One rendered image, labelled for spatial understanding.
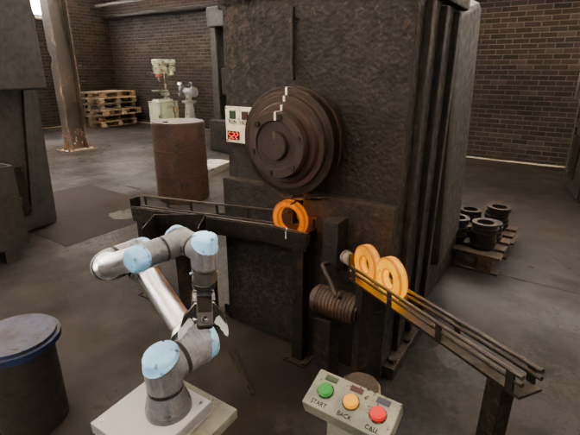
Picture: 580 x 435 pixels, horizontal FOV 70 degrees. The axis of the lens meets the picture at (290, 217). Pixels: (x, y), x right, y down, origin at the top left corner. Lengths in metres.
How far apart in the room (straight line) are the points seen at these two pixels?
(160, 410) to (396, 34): 1.56
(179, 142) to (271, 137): 2.90
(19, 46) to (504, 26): 6.42
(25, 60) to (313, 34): 2.67
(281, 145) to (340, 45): 0.48
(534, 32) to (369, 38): 5.96
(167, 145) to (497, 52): 5.32
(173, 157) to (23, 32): 1.67
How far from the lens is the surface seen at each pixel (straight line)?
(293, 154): 1.74
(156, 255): 1.23
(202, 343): 1.47
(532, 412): 2.28
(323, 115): 1.73
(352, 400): 1.18
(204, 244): 1.19
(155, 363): 1.40
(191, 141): 4.63
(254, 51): 2.11
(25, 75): 4.03
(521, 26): 7.68
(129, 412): 1.61
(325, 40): 1.90
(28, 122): 4.31
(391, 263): 1.48
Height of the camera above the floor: 1.42
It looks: 20 degrees down
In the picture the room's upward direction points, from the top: straight up
